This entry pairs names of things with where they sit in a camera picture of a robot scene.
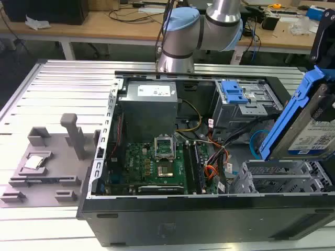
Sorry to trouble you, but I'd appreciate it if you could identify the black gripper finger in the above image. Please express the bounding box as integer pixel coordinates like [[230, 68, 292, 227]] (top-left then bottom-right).
[[321, 83, 335, 122]]

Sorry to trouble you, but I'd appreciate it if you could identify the hard disk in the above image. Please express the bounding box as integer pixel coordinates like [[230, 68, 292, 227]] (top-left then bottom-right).
[[261, 65, 335, 161]]

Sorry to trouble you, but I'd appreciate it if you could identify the metal disk bay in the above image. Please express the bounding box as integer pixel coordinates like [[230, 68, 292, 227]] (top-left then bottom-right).
[[229, 159, 333, 195]]

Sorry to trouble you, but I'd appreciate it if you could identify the clear plastic bag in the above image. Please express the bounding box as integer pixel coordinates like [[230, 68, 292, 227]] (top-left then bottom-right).
[[289, 16, 319, 35]]

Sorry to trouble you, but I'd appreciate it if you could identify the blue box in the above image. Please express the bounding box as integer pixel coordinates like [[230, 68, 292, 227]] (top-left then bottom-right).
[[305, 6, 328, 19]]

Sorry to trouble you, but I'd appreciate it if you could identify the small black device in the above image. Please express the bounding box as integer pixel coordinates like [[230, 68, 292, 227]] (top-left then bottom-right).
[[261, 13, 281, 31]]

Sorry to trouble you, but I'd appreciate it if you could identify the metal drive cage blue clip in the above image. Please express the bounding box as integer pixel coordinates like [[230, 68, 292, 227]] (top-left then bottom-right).
[[210, 79, 284, 140]]

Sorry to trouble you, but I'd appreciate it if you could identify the black RAM stick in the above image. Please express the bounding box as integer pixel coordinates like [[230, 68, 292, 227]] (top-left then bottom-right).
[[191, 141, 206, 194]]

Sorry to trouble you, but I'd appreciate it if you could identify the CPU socket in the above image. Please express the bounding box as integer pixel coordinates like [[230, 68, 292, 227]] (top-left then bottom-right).
[[157, 162, 176, 179]]

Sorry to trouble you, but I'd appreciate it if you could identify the metal socket cover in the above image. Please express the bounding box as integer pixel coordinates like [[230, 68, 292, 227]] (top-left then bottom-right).
[[154, 134, 175, 161]]

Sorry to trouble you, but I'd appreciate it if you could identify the grey power supply unit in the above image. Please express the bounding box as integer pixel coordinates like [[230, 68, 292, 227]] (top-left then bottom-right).
[[117, 81, 179, 144]]

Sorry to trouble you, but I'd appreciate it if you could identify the black open PC case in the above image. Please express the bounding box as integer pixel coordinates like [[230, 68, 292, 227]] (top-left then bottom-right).
[[75, 70, 335, 248]]

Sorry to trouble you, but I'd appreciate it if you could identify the black expansion card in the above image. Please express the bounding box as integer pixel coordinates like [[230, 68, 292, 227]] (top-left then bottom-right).
[[137, 184, 185, 196]]

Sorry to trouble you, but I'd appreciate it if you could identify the green motherboard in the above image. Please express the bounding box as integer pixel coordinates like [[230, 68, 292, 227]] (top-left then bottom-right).
[[108, 141, 219, 196]]

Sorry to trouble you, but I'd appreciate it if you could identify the wooden desk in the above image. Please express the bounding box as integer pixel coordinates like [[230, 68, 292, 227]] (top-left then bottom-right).
[[0, 0, 335, 61]]

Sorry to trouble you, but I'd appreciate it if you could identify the black box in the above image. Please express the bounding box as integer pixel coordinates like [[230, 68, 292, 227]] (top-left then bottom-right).
[[2, 0, 90, 26]]

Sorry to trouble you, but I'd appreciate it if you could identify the white plastic bag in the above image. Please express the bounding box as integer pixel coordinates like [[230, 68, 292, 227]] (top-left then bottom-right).
[[25, 14, 52, 31]]

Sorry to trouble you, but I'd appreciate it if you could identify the grey parts rack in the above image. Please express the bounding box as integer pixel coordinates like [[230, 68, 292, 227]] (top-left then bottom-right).
[[0, 113, 102, 209]]

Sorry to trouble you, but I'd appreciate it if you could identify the silver CPU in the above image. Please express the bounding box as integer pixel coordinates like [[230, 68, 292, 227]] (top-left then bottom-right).
[[23, 155, 46, 169]]

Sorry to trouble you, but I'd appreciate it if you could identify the blue cable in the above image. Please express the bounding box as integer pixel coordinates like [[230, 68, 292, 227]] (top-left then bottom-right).
[[251, 20, 262, 65]]

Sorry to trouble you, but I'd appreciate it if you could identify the blue disk wire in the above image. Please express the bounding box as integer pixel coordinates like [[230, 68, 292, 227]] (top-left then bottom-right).
[[249, 128, 269, 160]]

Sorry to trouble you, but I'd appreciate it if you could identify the black disk wire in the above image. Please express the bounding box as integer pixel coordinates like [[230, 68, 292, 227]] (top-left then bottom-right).
[[221, 117, 278, 150]]

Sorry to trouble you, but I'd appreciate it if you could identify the yellow and black wire bundle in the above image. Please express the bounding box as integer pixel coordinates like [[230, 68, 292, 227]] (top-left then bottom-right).
[[174, 99, 203, 133]]

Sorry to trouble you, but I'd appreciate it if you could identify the orange wire bundle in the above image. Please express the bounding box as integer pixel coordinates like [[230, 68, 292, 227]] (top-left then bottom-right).
[[205, 146, 226, 185]]

